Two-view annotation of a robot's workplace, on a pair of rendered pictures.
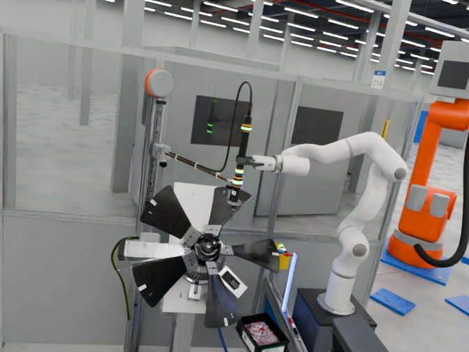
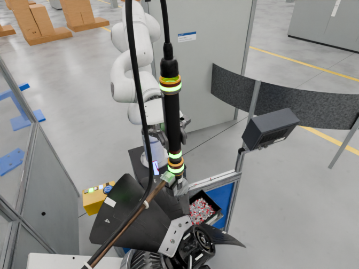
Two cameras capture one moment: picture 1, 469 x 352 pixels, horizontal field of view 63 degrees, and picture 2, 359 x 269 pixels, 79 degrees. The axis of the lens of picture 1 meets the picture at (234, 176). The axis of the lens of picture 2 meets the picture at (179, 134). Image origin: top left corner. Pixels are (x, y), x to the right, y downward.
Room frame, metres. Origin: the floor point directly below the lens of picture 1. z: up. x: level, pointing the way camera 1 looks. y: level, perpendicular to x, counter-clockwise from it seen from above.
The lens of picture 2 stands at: (1.72, 0.38, 1.98)
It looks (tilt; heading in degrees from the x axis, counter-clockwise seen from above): 41 degrees down; 262
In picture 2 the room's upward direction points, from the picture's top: 3 degrees counter-clockwise
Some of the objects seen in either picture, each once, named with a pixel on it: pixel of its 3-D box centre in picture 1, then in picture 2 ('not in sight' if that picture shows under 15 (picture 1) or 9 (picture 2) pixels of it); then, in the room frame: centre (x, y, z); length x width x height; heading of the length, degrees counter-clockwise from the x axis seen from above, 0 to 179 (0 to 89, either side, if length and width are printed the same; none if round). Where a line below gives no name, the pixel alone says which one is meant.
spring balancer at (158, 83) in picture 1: (158, 83); not in sight; (2.18, 0.50, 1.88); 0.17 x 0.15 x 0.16; 101
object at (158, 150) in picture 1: (160, 151); not in sight; (2.11, 0.43, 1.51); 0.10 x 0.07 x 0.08; 46
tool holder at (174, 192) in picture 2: (234, 192); (174, 180); (1.69, -0.01, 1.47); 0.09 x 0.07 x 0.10; 46
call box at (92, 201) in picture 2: (276, 256); (101, 198); (2.04, -0.31, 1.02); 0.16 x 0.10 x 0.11; 11
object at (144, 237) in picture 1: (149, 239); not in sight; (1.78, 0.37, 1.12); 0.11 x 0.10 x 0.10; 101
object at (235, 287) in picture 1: (229, 283); not in sight; (1.72, -0.06, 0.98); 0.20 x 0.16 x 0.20; 11
